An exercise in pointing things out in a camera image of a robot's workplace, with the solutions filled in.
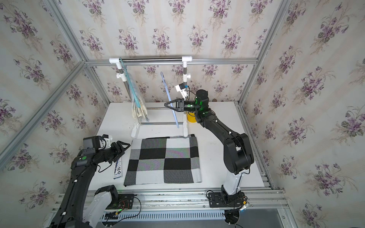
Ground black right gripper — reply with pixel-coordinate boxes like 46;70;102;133
164;99;201;114

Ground light blue plastic hanger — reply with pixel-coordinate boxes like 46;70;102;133
160;71;180;129

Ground blue cream plaid scarf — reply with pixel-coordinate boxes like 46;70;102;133
125;72;150;124

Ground black white checkered scarf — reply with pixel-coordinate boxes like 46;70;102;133
124;135;202;187

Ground teal plastic hanger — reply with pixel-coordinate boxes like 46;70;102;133
116;58;142;109

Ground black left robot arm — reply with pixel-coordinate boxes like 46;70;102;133
49;135;131;228

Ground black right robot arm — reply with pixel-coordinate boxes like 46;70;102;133
164;89;254;204

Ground yellow pencil cup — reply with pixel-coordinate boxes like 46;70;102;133
187;112;197;123

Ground white steel clothes rack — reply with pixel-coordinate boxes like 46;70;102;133
109;56;193;139

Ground packaged pen blister pack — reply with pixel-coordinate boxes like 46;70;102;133
113;157;123;180

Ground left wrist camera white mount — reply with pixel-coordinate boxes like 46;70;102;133
99;134;113;150

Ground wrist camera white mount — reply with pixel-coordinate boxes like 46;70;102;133
99;134;113;150
175;83;188;100

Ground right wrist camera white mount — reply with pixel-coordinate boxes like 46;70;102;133
175;83;188;100

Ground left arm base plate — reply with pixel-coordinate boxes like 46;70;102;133
106;194;135;210

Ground aluminium mounting rail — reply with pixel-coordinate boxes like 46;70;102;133
51;187;287;213

